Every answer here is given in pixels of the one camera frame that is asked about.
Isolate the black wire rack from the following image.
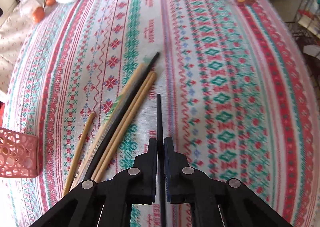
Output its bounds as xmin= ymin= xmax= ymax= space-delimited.
xmin=285 ymin=0 xmax=320 ymax=60

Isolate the wooden chopstick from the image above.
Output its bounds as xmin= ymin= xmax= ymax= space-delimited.
xmin=62 ymin=113 xmax=96 ymax=196
xmin=95 ymin=73 xmax=157 ymax=184
xmin=90 ymin=72 xmax=153 ymax=180

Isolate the light chopstick with green print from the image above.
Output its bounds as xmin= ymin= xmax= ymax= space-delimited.
xmin=70 ymin=62 xmax=148 ymax=190

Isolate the black chopstick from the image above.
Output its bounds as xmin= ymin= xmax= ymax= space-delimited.
xmin=156 ymin=94 xmax=167 ymax=227
xmin=84 ymin=52 xmax=160 ymax=180

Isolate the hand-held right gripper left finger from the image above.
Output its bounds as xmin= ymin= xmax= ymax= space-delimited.
xmin=31 ymin=138 xmax=158 ymax=227

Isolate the floral beige cloth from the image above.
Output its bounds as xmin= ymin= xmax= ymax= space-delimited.
xmin=0 ymin=0 xmax=35 ymax=93

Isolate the pink perforated plastic basket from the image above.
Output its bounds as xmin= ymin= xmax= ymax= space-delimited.
xmin=0 ymin=127 xmax=39 ymax=179

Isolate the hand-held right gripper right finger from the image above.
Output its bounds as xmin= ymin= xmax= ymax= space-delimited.
xmin=164 ymin=137 xmax=293 ymax=227

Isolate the clear glass jar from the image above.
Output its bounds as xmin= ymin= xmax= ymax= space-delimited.
xmin=16 ymin=0 xmax=56 ymax=24

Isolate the striped patterned tablecloth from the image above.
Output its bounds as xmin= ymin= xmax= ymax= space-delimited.
xmin=5 ymin=0 xmax=320 ymax=227

